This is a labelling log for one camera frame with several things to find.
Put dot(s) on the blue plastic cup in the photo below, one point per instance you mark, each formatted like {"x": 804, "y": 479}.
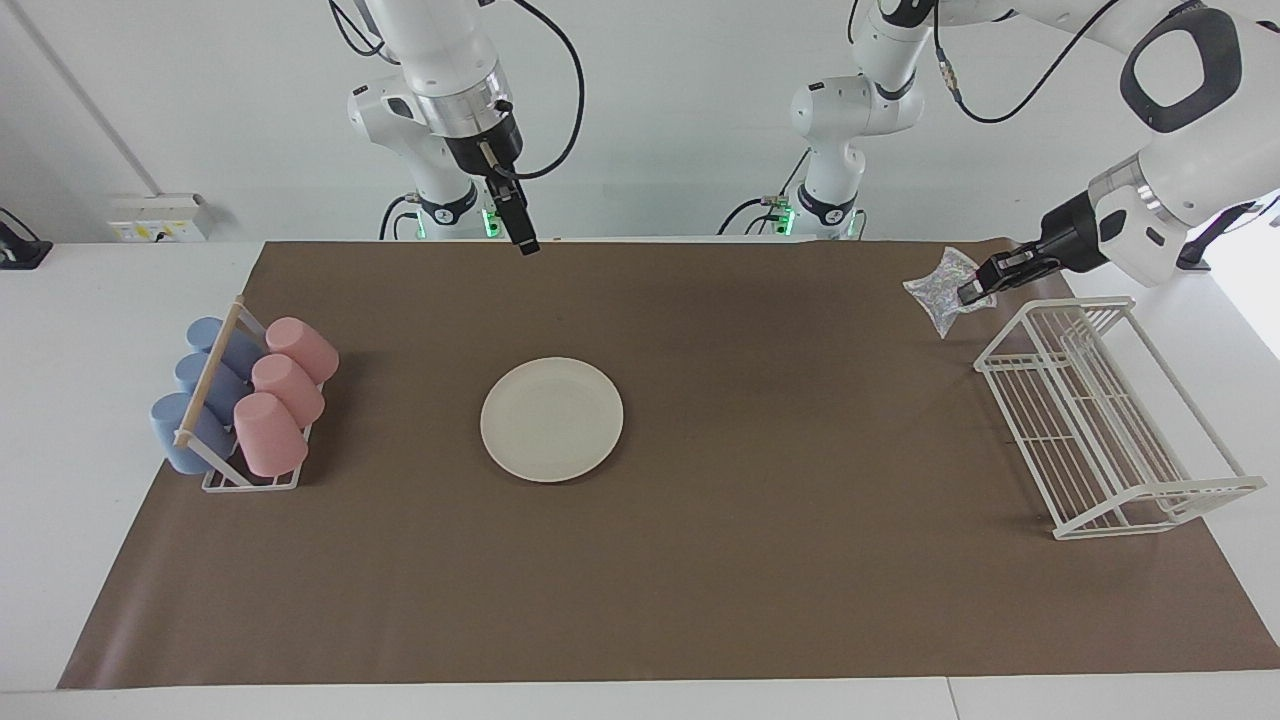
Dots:
{"x": 207, "y": 332}
{"x": 195, "y": 372}
{"x": 172, "y": 430}

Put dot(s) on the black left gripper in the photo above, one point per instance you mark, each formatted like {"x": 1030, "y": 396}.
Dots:
{"x": 1068, "y": 238}

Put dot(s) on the brown table mat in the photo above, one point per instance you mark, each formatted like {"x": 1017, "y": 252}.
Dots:
{"x": 750, "y": 580}

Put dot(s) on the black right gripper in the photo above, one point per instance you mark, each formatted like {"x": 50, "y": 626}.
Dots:
{"x": 485, "y": 150}

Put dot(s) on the cup rack with wooden bar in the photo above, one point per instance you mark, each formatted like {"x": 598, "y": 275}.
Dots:
{"x": 208, "y": 385}

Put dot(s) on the pink plastic cup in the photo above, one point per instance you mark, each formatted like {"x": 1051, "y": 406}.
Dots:
{"x": 288, "y": 388}
{"x": 302, "y": 347}
{"x": 268, "y": 435}

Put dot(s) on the black table clamp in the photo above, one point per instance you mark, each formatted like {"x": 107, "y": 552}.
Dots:
{"x": 20, "y": 252}

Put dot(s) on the cream round plate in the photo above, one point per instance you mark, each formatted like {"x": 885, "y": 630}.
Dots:
{"x": 551, "y": 420}

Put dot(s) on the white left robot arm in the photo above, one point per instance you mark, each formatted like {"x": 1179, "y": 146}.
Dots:
{"x": 1190, "y": 150}

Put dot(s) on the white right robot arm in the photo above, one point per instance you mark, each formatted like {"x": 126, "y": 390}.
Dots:
{"x": 440, "y": 50}

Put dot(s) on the white wall socket box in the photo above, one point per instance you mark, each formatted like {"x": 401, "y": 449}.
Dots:
{"x": 155, "y": 218}

